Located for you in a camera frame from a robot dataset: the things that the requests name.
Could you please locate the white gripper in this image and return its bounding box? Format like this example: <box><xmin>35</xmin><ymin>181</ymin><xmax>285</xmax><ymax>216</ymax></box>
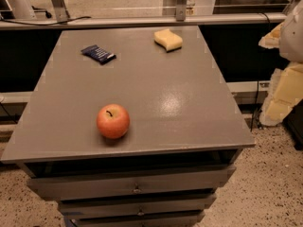
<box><xmin>258</xmin><ymin>23</ymin><xmax>303</xmax><ymax>126</ymax></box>

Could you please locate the blue rxbar blueberry wrapper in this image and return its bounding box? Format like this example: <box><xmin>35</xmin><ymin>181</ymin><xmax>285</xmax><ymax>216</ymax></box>
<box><xmin>81</xmin><ymin>44</ymin><xmax>116</xmax><ymax>64</ymax></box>

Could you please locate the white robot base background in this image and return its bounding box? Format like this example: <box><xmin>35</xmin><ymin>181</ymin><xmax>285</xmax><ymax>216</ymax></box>
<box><xmin>8</xmin><ymin>0</ymin><xmax>36</xmax><ymax>20</ymax></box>

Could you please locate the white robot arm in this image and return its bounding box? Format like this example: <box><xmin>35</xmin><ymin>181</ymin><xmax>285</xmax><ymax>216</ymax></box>
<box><xmin>258</xmin><ymin>6</ymin><xmax>303</xmax><ymax>126</ymax></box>

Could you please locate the red apple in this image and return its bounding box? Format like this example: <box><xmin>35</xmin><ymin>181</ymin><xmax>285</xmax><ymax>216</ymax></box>
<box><xmin>97</xmin><ymin>104</ymin><xmax>130</xmax><ymax>139</ymax></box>

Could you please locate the yellow sponge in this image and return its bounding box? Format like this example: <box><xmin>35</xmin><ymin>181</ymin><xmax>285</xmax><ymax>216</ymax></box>
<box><xmin>154</xmin><ymin>28</ymin><xmax>183</xmax><ymax>52</ymax></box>

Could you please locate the middle grey drawer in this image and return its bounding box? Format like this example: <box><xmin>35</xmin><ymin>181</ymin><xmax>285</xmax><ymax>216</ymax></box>
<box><xmin>59</xmin><ymin>191</ymin><xmax>216</xmax><ymax>219</ymax></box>

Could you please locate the grey drawer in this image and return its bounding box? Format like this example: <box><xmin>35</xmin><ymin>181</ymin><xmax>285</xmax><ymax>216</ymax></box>
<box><xmin>59</xmin><ymin>191</ymin><xmax>216</xmax><ymax>219</ymax></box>
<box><xmin>76</xmin><ymin>211</ymin><xmax>205</xmax><ymax>227</ymax></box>
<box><xmin>27</xmin><ymin>164</ymin><xmax>236</xmax><ymax>201</ymax></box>

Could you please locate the grey drawer cabinet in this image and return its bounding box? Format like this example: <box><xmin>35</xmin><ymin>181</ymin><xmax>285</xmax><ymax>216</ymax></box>
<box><xmin>2</xmin><ymin>26</ymin><xmax>254</xmax><ymax>227</ymax></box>

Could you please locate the top grey drawer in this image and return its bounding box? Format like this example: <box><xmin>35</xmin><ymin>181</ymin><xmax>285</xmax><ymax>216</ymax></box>
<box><xmin>27</xmin><ymin>164</ymin><xmax>236</xmax><ymax>201</ymax></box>

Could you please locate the bottom grey drawer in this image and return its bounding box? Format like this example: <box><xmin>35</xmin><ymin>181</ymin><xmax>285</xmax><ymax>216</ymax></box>
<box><xmin>76</xmin><ymin>211</ymin><xmax>205</xmax><ymax>227</ymax></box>

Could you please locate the black hanging cable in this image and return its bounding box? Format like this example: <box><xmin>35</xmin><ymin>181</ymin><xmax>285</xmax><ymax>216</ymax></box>
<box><xmin>250</xmin><ymin>80</ymin><xmax>263</xmax><ymax>132</ymax></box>

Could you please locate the metal bracket post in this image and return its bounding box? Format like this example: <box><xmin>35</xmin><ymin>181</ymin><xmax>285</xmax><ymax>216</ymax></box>
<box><xmin>175</xmin><ymin>0</ymin><xmax>187</xmax><ymax>21</ymax></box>

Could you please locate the metal frame leg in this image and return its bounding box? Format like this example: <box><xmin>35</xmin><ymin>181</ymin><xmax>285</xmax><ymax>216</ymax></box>
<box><xmin>51</xmin><ymin>0</ymin><xmax>70</xmax><ymax>22</ymax></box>

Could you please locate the grey metal rail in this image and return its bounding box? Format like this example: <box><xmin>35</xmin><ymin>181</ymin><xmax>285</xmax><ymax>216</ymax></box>
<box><xmin>0</xmin><ymin>12</ymin><xmax>286</xmax><ymax>30</ymax></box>

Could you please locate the black cable on rail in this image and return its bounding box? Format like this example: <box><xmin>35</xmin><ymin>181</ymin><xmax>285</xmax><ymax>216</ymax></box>
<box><xmin>0</xmin><ymin>15</ymin><xmax>93</xmax><ymax>26</ymax></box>

